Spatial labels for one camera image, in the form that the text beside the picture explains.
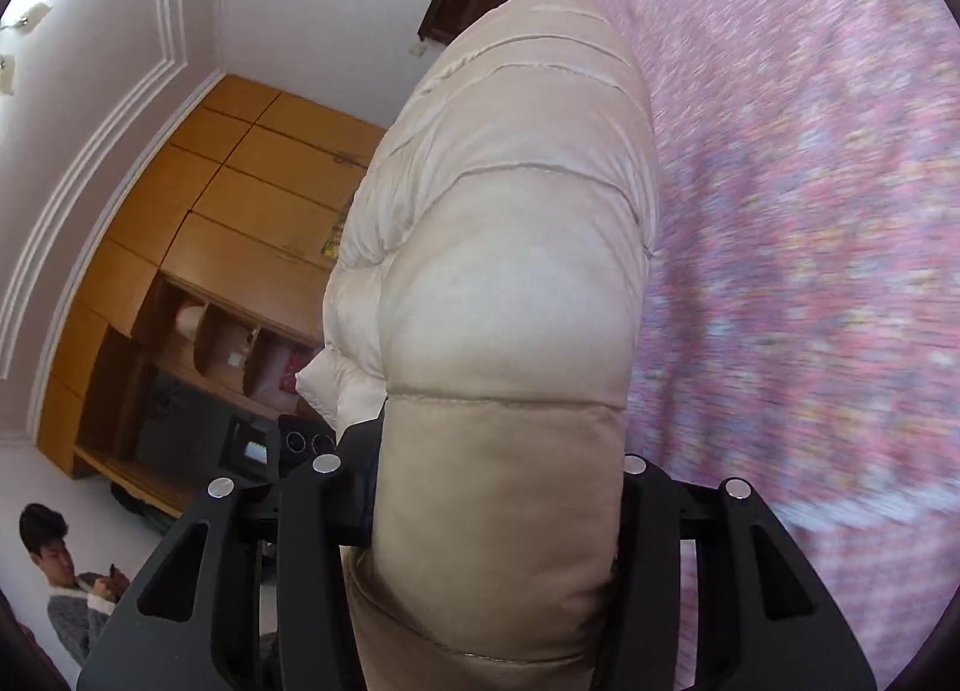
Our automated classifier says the black television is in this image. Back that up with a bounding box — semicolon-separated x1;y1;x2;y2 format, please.
135;368;233;482

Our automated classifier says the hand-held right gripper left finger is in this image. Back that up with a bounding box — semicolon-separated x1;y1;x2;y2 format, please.
77;421;387;691

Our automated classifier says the wall lamp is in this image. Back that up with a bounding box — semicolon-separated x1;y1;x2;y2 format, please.
0;1;53;32

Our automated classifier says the dark bag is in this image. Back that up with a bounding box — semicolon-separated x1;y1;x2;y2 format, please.
112;481;181;534

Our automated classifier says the pink floral plaid bedsheet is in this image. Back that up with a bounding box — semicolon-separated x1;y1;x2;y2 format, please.
570;0;960;691

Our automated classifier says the pink package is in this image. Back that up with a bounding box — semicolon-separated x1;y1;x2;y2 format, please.
255;346;312;407

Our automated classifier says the orange wooden wardrobe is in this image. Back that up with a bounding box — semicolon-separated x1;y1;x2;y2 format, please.
37;74;387;512

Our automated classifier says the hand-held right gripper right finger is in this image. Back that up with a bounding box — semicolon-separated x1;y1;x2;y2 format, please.
600;454;878;691

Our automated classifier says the beige puffer jacket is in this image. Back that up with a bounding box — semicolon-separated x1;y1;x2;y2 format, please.
295;0;661;691

